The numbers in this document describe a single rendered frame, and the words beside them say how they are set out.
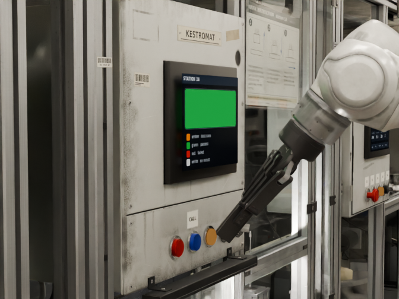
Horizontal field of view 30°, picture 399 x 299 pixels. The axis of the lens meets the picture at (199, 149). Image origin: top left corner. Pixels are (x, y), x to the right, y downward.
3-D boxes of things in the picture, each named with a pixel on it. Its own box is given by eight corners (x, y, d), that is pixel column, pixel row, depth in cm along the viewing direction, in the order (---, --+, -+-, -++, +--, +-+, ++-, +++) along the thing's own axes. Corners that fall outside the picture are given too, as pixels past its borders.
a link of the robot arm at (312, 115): (314, 94, 118) (290, 123, 120) (357, 127, 120) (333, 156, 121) (305, 83, 127) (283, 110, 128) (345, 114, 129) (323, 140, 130)
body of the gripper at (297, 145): (288, 112, 128) (255, 153, 130) (295, 124, 120) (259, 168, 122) (322, 137, 129) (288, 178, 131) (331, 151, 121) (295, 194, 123)
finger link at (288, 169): (300, 155, 125) (306, 164, 120) (281, 178, 126) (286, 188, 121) (290, 146, 124) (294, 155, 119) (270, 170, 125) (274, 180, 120)
